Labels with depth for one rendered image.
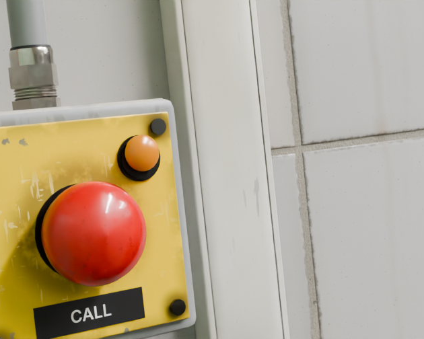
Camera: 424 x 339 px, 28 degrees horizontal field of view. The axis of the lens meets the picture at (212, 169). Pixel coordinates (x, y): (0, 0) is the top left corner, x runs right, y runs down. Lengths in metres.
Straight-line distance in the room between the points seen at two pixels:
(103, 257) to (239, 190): 0.14
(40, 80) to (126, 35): 0.08
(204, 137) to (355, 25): 0.13
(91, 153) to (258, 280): 0.14
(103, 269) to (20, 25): 0.11
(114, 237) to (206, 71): 0.14
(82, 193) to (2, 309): 0.05
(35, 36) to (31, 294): 0.11
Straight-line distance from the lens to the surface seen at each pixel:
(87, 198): 0.31
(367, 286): 0.51
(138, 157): 0.34
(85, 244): 0.31
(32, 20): 0.37
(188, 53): 0.42
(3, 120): 0.33
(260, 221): 0.44
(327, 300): 0.49
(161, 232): 0.35
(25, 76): 0.36
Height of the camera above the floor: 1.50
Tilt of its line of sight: 3 degrees down
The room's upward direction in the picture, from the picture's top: 6 degrees counter-clockwise
